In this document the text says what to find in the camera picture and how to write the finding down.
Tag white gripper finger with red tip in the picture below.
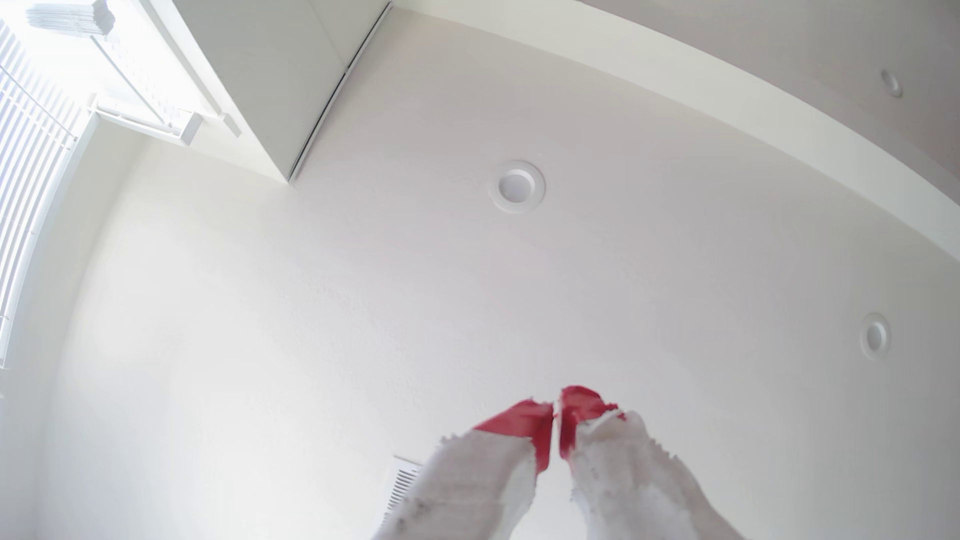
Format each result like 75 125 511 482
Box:
558 384 745 540
372 399 556 540

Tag white tall cabinet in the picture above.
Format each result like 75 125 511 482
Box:
138 0 393 183

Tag white window blinds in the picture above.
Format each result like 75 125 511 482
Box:
0 18 87 369

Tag white stacked blind slats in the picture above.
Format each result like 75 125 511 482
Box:
26 0 116 39

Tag white wall air vent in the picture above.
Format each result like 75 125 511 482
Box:
382 455 423 520

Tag white blind bottom rail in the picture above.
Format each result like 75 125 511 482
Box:
86 93 204 146

